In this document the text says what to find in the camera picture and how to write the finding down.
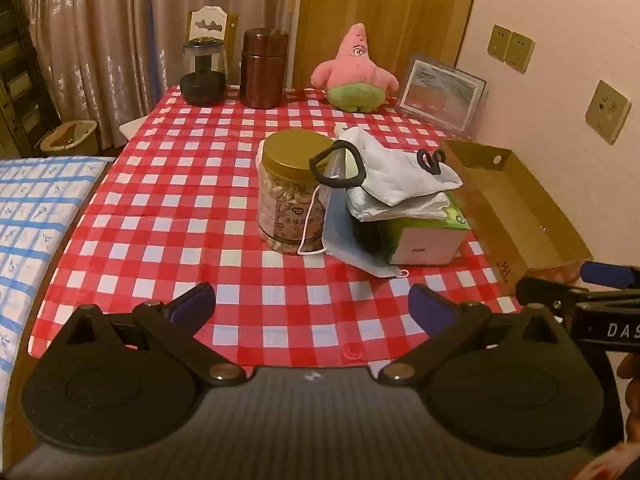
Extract person's right hand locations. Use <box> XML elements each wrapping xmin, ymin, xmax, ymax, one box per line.
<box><xmin>616</xmin><ymin>352</ymin><xmax>640</xmax><ymax>443</ymax></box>

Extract brown cylindrical canister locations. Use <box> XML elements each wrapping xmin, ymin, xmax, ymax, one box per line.
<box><xmin>239</xmin><ymin>27</ymin><xmax>290</xmax><ymax>109</ymax></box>

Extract glass grinder with dark base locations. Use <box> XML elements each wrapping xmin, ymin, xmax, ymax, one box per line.
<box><xmin>180</xmin><ymin>36</ymin><xmax>230</xmax><ymax>107</ymax></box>

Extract small gold wall socket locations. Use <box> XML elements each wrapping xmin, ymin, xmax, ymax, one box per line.
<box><xmin>487</xmin><ymin>24</ymin><xmax>512</xmax><ymax>62</ymax></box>
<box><xmin>504</xmin><ymin>31</ymin><xmax>536</xmax><ymax>74</ymax></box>

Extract dark shelf rack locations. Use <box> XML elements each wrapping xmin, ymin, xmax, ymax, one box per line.
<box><xmin>0</xmin><ymin>0</ymin><xmax>63</xmax><ymax>158</ymax></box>

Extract clear picture frame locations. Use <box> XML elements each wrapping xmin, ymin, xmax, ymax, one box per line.
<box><xmin>397</xmin><ymin>53</ymin><xmax>488</xmax><ymax>138</ymax></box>

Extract pink starfish plush toy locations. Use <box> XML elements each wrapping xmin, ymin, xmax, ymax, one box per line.
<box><xmin>311</xmin><ymin>22</ymin><xmax>401</xmax><ymax>113</ymax></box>

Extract green tissue box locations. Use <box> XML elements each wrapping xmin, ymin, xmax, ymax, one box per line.
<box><xmin>350</xmin><ymin>191</ymin><xmax>472</xmax><ymax>267</ymax></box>

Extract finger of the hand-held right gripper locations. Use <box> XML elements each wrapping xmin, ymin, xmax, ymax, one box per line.
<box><xmin>516</xmin><ymin>277</ymin><xmax>640</xmax><ymax>313</ymax></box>
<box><xmin>580</xmin><ymin>261</ymin><xmax>640</xmax><ymax>290</ymax></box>

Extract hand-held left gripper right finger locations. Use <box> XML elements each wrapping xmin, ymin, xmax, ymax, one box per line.
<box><xmin>375</xmin><ymin>282</ymin><xmax>568</xmax><ymax>386</ymax></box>

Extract cardboard box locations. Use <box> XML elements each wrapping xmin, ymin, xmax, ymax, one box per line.
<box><xmin>442</xmin><ymin>139</ymin><xmax>593</xmax><ymax>297</ymax></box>

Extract peanut jar with gold lid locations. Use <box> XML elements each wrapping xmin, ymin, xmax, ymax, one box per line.
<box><xmin>256</xmin><ymin>130</ymin><xmax>336</xmax><ymax>255</ymax></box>

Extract bed with blue checked sheet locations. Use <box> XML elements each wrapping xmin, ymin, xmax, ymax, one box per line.
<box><xmin>0</xmin><ymin>156</ymin><xmax>117</xmax><ymax>376</ymax></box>

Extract wicker waste basket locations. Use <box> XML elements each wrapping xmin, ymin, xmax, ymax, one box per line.
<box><xmin>40</xmin><ymin>120</ymin><xmax>99</xmax><ymax>153</ymax></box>

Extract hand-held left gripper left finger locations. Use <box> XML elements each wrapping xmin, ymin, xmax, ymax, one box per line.
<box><xmin>62</xmin><ymin>282</ymin><xmax>248</xmax><ymax>387</ymax></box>

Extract red checkered tablecloth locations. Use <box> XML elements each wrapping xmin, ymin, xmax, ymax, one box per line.
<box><xmin>27</xmin><ymin>85</ymin><xmax>523</xmax><ymax>361</ymax></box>

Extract grey face mask black loops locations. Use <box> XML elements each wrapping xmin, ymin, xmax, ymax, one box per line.
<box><xmin>309</xmin><ymin>126</ymin><xmax>463</xmax><ymax>207</ymax></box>

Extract beige patterned curtain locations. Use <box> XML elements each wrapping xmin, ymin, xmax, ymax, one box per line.
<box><xmin>22</xmin><ymin>0</ymin><xmax>306</xmax><ymax>148</ymax></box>

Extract blue face mask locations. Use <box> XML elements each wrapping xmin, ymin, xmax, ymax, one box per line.
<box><xmin>297</xmin><ymin>182</ymin><xmax>411</xmax><ymax>278</ymax></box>

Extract large gold wall socket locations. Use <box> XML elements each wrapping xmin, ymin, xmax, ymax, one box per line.
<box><xmin>585</xmin><ymin>80</ymin><xmax>633</xmax><ymax>146</ymax></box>

